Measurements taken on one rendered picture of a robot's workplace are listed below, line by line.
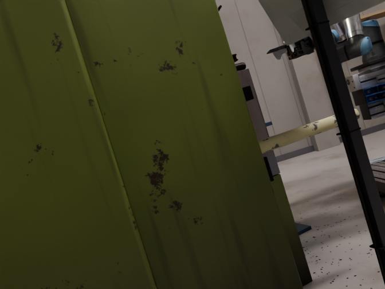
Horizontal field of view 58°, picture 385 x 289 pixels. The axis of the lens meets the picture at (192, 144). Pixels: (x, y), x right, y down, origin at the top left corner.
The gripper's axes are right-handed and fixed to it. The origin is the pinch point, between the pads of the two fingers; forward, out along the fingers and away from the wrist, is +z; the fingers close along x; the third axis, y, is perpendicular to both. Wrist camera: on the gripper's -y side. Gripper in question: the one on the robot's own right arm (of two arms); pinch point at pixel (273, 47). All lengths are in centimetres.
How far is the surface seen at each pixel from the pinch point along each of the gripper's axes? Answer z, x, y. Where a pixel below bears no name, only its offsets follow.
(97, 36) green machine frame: 83, -45, -6
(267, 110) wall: -149, 275, 29
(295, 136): 28, -39, 38
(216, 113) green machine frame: 56, -44, 24
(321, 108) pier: -205, 240, 46
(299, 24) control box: 21, -48, 4
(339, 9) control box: 15, -59, 5
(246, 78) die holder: 27.2, -16.0, 12.4
